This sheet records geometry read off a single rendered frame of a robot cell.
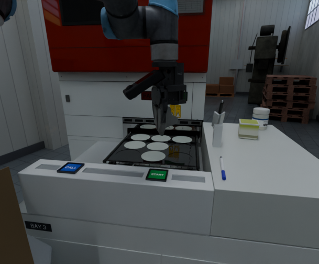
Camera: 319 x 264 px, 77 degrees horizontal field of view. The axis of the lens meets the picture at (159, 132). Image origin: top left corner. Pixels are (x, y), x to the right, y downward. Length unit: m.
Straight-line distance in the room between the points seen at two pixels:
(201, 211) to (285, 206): 0.20
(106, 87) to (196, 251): 0.88
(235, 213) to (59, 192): 0.48
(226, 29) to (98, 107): 9.46
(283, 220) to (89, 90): 1.04
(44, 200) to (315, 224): 0.72
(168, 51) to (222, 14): 9.97
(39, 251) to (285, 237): 0.61
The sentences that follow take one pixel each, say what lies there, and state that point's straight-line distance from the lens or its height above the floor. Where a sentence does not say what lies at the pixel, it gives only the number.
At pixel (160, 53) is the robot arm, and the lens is 0.55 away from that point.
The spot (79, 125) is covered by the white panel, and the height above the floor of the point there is 0.91.
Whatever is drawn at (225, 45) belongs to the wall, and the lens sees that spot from 10.29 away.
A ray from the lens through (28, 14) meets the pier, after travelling 3.42.
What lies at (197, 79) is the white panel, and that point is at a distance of 1.07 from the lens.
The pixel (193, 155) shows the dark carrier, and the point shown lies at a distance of 0.85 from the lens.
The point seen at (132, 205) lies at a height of 0.89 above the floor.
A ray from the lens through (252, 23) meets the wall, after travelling 10.31.
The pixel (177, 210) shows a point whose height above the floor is 0.89.
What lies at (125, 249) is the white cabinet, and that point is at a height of 0.73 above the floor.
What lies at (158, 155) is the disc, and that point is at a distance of 0.84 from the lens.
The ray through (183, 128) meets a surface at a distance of 1.10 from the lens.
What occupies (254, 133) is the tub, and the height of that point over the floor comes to 0.99.
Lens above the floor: 1.25
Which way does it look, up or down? 18 degrees down
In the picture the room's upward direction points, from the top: straight up
